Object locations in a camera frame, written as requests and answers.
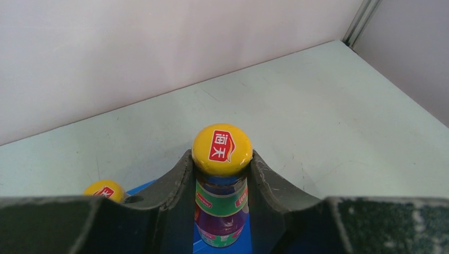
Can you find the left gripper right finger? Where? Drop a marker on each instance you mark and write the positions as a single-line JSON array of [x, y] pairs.
[[285, 219]]

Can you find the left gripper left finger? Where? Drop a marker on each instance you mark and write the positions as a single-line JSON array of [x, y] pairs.
[[157, 219]]

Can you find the red sauce bottle yellow cap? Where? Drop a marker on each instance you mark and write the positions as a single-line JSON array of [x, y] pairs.
[[221, 154]]

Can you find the blue compartment tray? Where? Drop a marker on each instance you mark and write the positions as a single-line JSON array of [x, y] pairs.
[[213, 220]]

